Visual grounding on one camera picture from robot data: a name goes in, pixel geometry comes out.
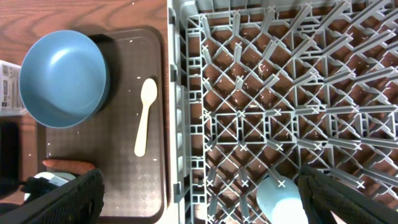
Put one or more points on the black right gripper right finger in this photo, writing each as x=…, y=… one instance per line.
x=323, y=197

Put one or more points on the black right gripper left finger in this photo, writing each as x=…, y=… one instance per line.
x=77, y=201

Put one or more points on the light blue plastic cup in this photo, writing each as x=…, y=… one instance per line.
x=281, y=202

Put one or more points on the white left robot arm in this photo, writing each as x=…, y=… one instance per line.
x=36, y=187

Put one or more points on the black waste tray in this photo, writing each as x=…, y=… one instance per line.
x=10, y=150

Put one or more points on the clear plastic waste bin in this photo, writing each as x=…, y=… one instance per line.
x=11, y=103

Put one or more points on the grey dishwasher rack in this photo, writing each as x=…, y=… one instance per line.
x=259, y=89

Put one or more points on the light blue bowl with rice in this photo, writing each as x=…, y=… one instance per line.
x=57, y=178

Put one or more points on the orange carrot piece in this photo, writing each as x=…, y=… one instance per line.
x=75, y=167

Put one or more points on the dark brown serving tray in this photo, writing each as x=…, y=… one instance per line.
x=135, y=187

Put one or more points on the dark blue plate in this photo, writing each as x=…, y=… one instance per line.
x=64, y=79

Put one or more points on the yellow plastic spoon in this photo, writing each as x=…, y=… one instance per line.
x=148, y=96

